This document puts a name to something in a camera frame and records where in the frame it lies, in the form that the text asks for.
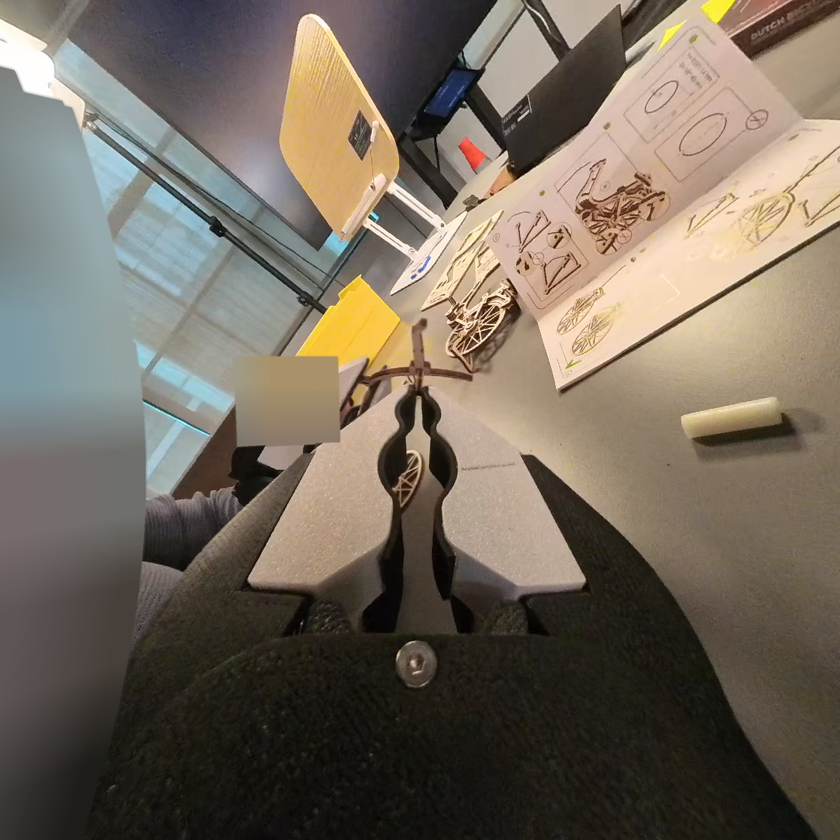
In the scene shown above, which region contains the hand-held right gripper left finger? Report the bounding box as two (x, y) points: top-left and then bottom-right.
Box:
(246, 384), (418, 621)

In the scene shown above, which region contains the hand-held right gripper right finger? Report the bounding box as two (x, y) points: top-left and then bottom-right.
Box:
(422, 386), (588, 621)

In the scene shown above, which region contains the wooden triangular frame part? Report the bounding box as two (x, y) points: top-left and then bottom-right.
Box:
(340, 319), (431, 427)

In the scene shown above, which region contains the wooden arc part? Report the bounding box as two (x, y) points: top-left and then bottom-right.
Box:
(363, 364), (475, 389)

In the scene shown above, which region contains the black laptop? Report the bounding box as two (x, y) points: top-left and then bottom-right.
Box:
(502, 5), (627, 173)

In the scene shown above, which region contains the red cone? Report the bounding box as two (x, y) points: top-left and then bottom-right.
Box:
(458, 136), (493, 177)

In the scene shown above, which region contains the wooden spoked wheel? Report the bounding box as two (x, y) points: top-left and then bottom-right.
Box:
(392, 449), (427, 511)

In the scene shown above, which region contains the wooden tilt table on stand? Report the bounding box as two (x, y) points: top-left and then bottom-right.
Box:
(279, 14), (470, 296)

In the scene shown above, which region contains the wooden bicycle model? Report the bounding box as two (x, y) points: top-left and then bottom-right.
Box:
(445, 279), (521, 374)

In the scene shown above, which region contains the dark model kit box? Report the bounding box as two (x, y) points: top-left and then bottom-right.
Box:
(718, 0), (840, 59)

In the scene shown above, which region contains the black stand pole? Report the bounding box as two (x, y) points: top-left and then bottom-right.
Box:
(82, 112), (329, 316)

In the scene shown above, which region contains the person's left forearm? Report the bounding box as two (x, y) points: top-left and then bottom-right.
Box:
(134, 489), (245, 647)

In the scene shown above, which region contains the blue computer screen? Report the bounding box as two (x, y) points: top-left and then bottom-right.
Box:
(420, 62), (483, 122)

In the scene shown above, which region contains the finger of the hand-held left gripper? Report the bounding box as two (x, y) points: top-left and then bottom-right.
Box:
(339, 356), (370, 421)

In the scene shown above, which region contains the yellow plastic bin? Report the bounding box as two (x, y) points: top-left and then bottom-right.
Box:
(295, 276), (401, 370)

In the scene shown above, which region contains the white wax cylinder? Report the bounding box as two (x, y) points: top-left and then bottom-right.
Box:
(680, 397), (783, 439)

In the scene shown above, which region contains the wooden parts sheet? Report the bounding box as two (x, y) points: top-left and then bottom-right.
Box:
(420, 210), (505, 312)

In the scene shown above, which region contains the white instruction booklet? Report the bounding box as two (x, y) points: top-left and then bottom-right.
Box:
(486, 23), (840, 392)

